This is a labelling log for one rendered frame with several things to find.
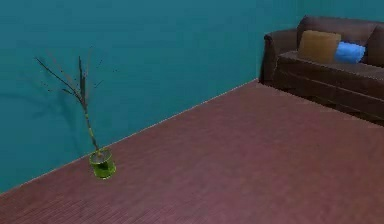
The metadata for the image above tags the green plant pot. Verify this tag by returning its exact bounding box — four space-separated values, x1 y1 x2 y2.
88 148 117 180

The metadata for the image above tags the bare twig house plant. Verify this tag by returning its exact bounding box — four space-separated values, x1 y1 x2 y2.
34 46 119 156

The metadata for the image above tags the tan square cushion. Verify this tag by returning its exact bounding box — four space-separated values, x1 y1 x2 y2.
297 29 342 65

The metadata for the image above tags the dark brown sofa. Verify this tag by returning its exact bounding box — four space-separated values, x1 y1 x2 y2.
259 15 384 127

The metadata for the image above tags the blue cushion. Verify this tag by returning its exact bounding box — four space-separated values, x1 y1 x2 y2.
334 41 367 65

